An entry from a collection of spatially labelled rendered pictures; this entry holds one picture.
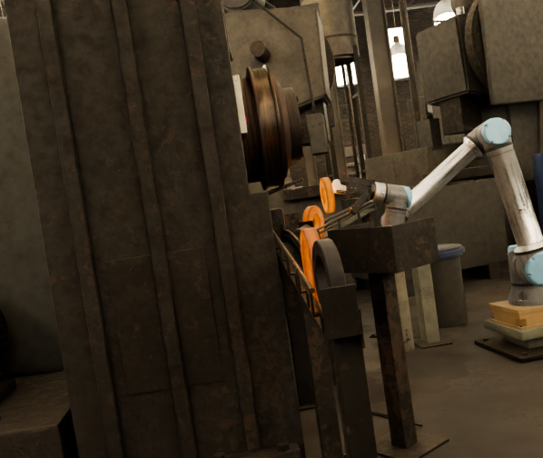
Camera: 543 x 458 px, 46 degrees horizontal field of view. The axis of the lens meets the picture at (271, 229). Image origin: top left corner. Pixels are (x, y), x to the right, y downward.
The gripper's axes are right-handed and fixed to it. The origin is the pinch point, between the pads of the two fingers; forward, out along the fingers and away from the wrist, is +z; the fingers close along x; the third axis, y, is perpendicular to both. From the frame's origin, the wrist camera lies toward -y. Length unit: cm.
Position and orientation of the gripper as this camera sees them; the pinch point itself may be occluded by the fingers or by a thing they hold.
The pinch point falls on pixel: (327, 190)
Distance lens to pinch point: 277.4
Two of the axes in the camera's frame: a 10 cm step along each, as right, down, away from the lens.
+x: 0.8, 0.3, -10.0
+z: -9.9, -1.3, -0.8
